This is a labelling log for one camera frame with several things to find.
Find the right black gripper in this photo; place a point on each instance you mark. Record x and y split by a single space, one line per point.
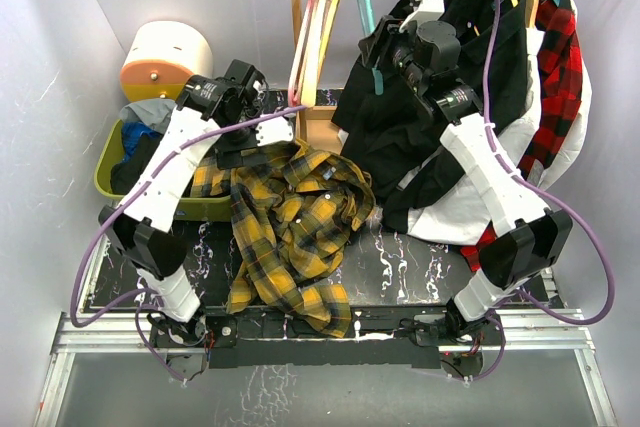
386 38

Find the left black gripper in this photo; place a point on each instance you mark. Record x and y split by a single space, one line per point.
229 155

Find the teal plastic hanger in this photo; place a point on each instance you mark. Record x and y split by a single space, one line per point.
365 2

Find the yellow plaid shirt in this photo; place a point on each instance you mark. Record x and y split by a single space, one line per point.
292 218

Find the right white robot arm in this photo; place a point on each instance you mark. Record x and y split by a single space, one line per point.
530 236

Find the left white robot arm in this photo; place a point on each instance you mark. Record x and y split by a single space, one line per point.
221 118

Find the cream plastic hanger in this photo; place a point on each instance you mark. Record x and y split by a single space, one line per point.
322 32

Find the pink plastic hanger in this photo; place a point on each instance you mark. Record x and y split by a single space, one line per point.
305 68

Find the black hanging shirt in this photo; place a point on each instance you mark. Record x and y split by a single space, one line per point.
386 138

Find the red plaid hanging shirt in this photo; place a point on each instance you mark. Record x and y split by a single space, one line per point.
493 56

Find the olive green laundry bin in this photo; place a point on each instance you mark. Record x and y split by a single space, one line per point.
215 209

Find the grey garment in bin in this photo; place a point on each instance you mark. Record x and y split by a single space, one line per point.
155 113

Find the blue garment in bin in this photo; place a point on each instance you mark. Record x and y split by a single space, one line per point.
131 134

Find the cream round drawer box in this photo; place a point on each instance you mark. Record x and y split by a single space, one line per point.
163 56

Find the white quilted jacket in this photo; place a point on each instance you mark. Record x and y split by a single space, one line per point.
440 222

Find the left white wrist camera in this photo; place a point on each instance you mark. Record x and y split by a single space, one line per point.
274 130

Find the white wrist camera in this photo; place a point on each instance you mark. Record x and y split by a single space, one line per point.
422 11
274 130

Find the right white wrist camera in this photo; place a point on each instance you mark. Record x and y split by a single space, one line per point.
422 11

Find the aluminium table frame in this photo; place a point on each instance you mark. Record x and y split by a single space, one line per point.
544 373

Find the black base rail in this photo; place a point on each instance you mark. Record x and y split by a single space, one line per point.
410 335

